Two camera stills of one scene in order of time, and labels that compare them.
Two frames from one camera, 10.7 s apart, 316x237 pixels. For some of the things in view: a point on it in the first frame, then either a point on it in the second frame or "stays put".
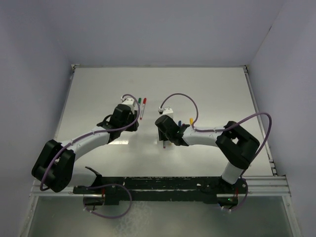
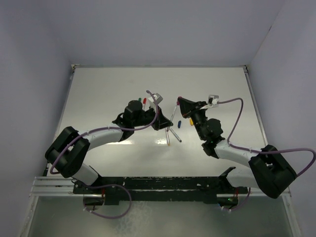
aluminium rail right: (274, 185) stays put
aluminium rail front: (36, 191) stays put
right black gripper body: (164, 137) → (199, 118)
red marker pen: (144, 101) stays put
